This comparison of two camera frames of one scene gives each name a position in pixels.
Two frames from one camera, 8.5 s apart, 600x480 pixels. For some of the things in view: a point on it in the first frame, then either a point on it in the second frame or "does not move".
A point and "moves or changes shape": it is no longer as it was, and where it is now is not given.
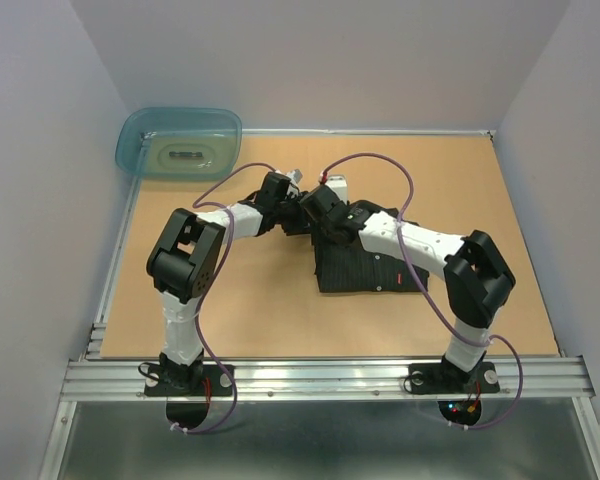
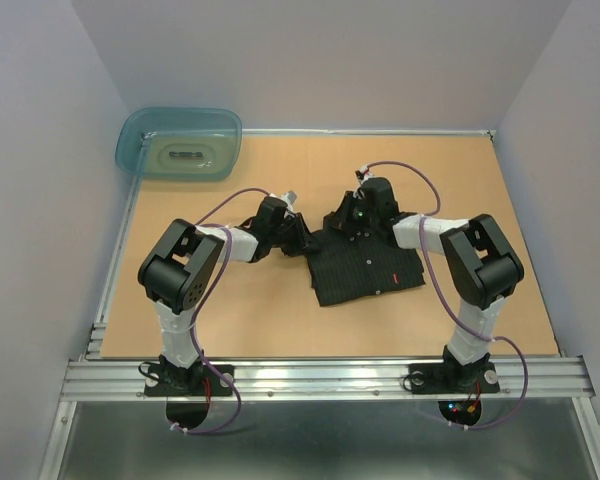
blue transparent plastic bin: (175, 143) does not move
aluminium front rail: (541, 377) does not move
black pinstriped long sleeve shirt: (349, 267) moves or changes shape
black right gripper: (319, 230) to (340, 219)
